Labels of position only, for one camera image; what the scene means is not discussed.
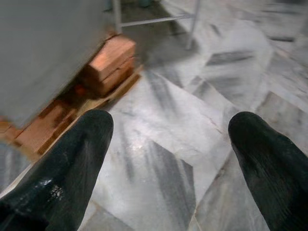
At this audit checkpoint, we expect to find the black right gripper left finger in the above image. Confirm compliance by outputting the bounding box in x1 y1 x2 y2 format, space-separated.
0 109 114 231

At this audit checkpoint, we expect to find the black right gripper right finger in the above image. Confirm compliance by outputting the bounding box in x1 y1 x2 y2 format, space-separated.
228 111 308 231

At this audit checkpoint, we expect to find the grey fridge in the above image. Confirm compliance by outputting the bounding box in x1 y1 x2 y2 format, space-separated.
0 0 116 128

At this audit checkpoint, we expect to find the orange brick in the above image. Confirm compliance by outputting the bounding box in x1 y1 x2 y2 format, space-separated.
83 34 137 97
0 100 79 154

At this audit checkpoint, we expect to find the wooden board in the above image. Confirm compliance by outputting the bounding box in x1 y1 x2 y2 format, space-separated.
36 73 141 157

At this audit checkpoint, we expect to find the white metal frame stand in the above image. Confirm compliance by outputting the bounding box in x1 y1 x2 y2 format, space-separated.
112 0 201 50

